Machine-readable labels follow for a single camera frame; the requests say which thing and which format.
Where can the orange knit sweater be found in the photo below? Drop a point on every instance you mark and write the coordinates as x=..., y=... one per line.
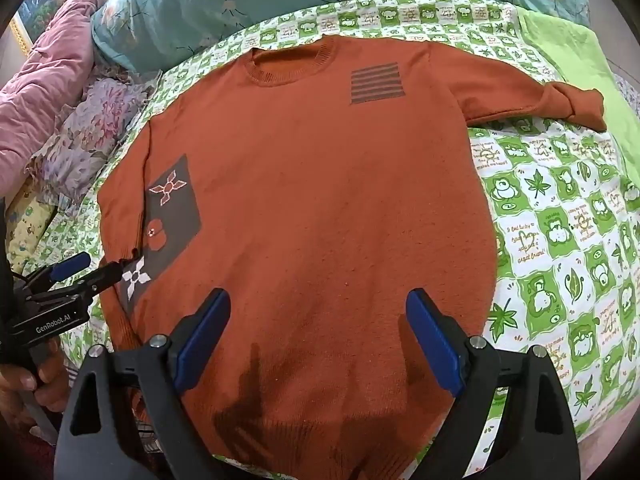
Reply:
x=320, y=210

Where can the gold framed picture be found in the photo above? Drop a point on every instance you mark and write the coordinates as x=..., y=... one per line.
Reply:
x=45, y=5

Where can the pink quilt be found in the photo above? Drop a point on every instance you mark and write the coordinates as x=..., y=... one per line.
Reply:
x=40, y=85

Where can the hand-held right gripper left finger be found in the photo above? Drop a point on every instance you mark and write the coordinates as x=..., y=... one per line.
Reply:
x=205, y=340

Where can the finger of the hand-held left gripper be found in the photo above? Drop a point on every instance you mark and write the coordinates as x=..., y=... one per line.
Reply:
x=70, y=265
x=107, y=275

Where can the light green cloth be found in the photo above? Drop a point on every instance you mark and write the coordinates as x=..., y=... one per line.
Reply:
x=565, y=45

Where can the person's left forearm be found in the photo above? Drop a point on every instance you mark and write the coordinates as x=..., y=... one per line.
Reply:
x=20, y=452

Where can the purple floral pillow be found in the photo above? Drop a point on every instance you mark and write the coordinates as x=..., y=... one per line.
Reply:
x=95, y=130

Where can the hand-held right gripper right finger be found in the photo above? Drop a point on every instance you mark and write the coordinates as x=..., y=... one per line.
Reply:
x=435, y=340

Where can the person's left hand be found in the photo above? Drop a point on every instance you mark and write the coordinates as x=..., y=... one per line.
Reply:
x=17, y=381

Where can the green printed bed sheet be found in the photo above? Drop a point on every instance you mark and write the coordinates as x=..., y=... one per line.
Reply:
x=550, y=220

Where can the yellow printed cloth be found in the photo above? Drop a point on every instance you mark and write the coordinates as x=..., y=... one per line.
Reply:
x=25, y=230

